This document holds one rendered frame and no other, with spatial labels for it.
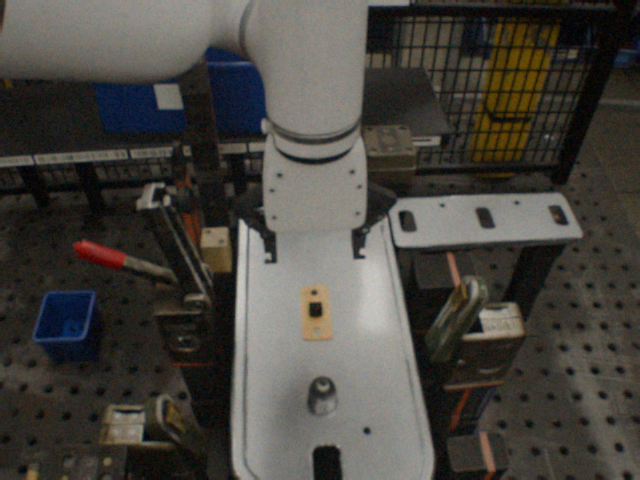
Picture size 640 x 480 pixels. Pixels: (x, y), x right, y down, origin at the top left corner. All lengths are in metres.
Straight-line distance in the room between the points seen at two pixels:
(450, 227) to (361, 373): 0.28
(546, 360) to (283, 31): 0.84
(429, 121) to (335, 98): 0.54
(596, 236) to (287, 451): 0.94
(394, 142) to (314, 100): 0.44
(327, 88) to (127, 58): 0.18
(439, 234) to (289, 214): 0.33
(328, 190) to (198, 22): 0.24
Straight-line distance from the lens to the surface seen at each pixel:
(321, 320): 0.71
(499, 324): 0.69
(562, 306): 1.20
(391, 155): 0.86
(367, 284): 0.75
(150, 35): 0.33
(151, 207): 0.57
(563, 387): 1.10
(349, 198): 0.54
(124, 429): 0.60
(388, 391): 0.67
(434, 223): 0.84
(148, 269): 0.66
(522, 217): 0.89
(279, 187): 0.53
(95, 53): 0.32
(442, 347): 0.69
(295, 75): 0.44
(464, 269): 0.82
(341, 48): 0.43
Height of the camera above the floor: 1.59
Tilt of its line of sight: 47 degrees down
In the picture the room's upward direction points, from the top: straight up
